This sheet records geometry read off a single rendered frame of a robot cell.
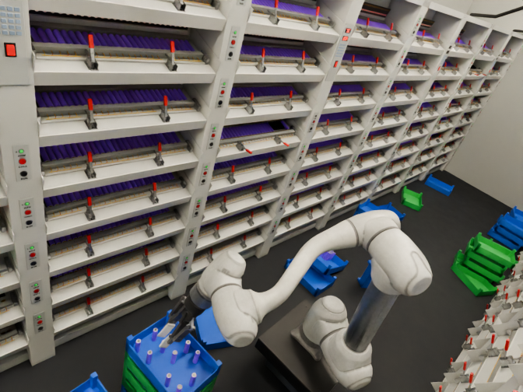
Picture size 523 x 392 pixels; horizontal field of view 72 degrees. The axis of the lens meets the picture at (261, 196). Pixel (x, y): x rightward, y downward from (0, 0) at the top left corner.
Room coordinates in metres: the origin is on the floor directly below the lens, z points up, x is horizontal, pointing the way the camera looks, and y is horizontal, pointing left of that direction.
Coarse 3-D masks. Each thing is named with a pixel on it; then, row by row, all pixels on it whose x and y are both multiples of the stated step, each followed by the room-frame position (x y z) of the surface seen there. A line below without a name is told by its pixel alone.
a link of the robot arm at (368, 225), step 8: (360, 216) 1.08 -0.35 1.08; (368, 216) 1.08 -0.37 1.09; (376, 216) 1.08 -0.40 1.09; (384, 216) 1.09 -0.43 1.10; (392, 216) 1.09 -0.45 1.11; (360, 224) 1.04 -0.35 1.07; (368, 224) 1.04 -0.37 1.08; (376, 224) 1.04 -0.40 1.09; (384, 224) 1.04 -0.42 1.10; (392, 224) 1.04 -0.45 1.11; (400, 224) 1.09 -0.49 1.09; (360, 232) 1.02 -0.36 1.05; (368, 232) 1.02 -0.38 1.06; (376, 232) 1.01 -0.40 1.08; (360, 240) 1.02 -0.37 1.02; (368, 240) 1.00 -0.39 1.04
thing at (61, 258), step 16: (176, 208) 1.39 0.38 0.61; (112, 224) 1.15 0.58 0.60; (128, 224) 1.19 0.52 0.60; (144, 224) 1.24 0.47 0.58; (160, 224) 1.28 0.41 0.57; (176, 224) 1.33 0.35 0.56; (48, 240) 0.96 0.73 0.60; (64, 240) 0.99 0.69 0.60; (80, 240) 1.01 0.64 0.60; (96, 240) 1.06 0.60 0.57; (112, 240) 1.10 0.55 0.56; (128, 240) 1.14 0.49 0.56; (144, 240) 1.17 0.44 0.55; (48, 256) 0.90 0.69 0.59; (64, 256) 0.94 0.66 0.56; (80, 256) 0.97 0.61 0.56; (96, 256) 1.00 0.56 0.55
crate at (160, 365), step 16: (160, 320) 0.88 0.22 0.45; (128, 336) 0.76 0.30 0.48; (144, 336) 0.82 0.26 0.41; (192, 336) 0.86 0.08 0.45; (128, 352) 0.74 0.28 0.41; (144, 352) 0.77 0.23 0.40; (192, 352) 0.83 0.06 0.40; (144, 368) 0.70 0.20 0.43; (160, 368) 0.73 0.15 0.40; (176, 368) 0.75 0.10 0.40; (192, 368) 0.77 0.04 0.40; (208, 368) 0.79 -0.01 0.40; (160, 384) 0.65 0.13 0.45; (176, 384) 0.69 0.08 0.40
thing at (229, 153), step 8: (288, 120) 1.98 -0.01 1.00; (296, 128) 1.94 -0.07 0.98; (288, 136) 1.88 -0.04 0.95; (296, 136) 1.92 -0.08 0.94; (304, 136) 1.90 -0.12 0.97; (248, 144) 1.63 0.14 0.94; (256, 144) 1.66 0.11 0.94; (264, 144) 1.70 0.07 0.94; (272, 144) 1.74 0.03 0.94; (280, 144) 1.77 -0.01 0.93; (288, 144) 1.82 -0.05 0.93; (296, 144) 1.89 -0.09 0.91; (224, 152) 1.48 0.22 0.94; (232, 152) 1.51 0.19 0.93; (240, 152) 1.54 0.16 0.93; (256, 152) 1.64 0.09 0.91; (264, 152) 1.70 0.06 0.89; (216, 160) 1.44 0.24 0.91; (224, 160) 1.48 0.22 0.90
